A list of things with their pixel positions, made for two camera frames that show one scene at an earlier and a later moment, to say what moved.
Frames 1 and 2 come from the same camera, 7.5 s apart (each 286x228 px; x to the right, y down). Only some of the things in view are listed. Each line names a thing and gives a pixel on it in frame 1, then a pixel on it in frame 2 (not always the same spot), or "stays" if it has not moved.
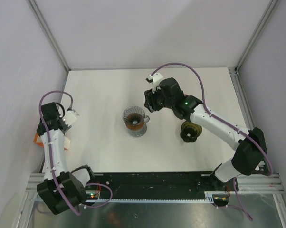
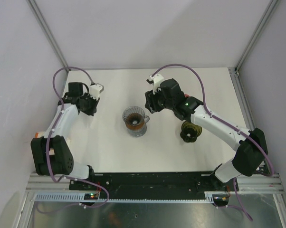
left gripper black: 67,126 → 92,111
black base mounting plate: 183,185 stays
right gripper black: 150,100 stays
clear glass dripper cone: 135,116 stays
